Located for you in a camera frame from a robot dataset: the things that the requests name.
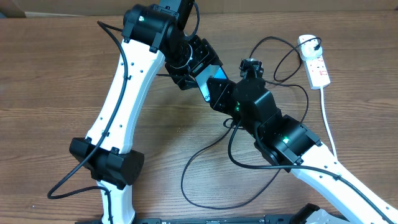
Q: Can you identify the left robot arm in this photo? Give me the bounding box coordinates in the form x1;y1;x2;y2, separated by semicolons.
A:
69;1;226;223

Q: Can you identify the white power strip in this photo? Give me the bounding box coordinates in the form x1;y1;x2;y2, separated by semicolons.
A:
303;42;330;90

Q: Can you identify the black USB charging cable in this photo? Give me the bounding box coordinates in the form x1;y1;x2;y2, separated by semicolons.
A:
180;36;322;210

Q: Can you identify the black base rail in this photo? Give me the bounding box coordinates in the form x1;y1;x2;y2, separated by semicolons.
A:
74;213;351;224

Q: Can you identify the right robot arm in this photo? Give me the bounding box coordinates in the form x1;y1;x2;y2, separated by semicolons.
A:
207;78;397;223

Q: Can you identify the white USB charger plug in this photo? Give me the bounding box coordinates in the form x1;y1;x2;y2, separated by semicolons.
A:
297;34;323;61

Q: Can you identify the Samsung Galaxy smartphone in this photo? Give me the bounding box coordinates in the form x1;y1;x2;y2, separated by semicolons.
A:
195;65;228;103

